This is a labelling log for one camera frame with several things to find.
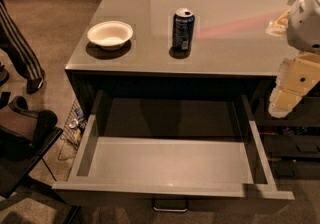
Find grey cabinet desk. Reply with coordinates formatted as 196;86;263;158
64;0;320;116

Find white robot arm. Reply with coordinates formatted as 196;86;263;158
266;0;320;118

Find person leg striped pants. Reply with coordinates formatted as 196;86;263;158
0;0;45;94

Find black chair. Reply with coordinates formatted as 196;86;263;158
0;91;81;224

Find silver drawer handle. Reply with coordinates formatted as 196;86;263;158
152;199;188;213

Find white bowl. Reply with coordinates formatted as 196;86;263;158
87;21;133;50

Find dark lower right drawers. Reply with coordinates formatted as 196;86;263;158
251;80;320;179

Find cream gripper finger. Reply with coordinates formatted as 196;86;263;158
268;87;302;118

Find wire basket with items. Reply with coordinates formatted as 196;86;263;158
58;100;87;161

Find dark blue soda can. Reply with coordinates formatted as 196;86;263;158
172;8;195;52

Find grey top drawer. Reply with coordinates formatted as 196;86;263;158
53;92;294;214

